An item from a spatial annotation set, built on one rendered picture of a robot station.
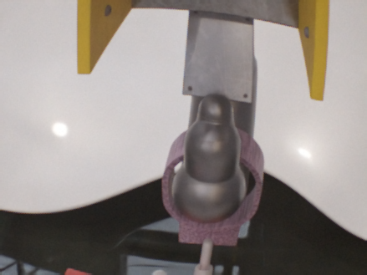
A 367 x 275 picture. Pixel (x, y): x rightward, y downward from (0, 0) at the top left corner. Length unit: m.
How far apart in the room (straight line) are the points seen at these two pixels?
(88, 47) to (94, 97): 1.11
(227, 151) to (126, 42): 1.10
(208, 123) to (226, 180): 0.05
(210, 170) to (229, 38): 0.11
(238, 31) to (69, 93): 1.04
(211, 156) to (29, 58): 1.23
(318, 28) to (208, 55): 0.19
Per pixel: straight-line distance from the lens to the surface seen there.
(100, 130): 1.36
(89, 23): 0.30
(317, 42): 0.29
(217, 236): 0.64
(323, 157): 1.33
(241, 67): 0.46
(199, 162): 0.44
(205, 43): 0.46
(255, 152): 0.55
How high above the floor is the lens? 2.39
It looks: 40 degrees down
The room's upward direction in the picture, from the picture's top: straight up
